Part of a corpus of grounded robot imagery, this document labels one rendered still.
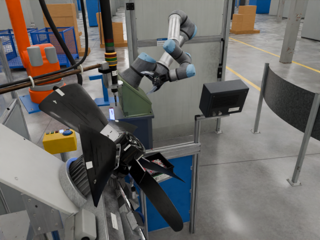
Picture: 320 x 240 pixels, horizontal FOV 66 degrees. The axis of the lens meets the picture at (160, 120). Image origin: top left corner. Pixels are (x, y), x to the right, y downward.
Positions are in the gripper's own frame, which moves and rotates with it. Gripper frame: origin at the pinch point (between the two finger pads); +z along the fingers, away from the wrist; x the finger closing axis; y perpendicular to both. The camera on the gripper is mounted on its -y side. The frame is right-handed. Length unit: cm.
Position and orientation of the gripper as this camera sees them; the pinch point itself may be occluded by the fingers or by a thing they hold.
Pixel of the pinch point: (143, 84)
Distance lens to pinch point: 166.6
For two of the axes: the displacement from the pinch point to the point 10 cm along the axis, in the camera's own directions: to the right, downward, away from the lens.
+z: -9.2, 2.0, 3.3
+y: -3.0, 1.5, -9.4
